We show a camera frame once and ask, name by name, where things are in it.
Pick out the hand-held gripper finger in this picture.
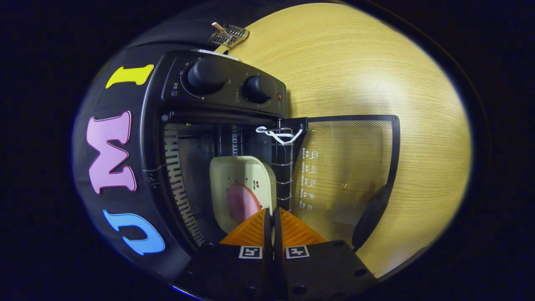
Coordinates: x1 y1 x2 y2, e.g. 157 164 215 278
274 207 377 301
180 208 276 301

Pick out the pink round food slice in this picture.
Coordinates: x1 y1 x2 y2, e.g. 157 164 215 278
227 183 263 225

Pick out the cream square plate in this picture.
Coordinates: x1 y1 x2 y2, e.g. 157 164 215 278
209 156 277 234

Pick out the black toaster oven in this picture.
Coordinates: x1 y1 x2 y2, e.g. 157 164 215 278
139 50 401 289

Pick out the white cable tie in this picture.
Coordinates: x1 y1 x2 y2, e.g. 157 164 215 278
256 125 304 145

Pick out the wire mesh holder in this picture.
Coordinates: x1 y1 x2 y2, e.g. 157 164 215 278
208 23 250 48

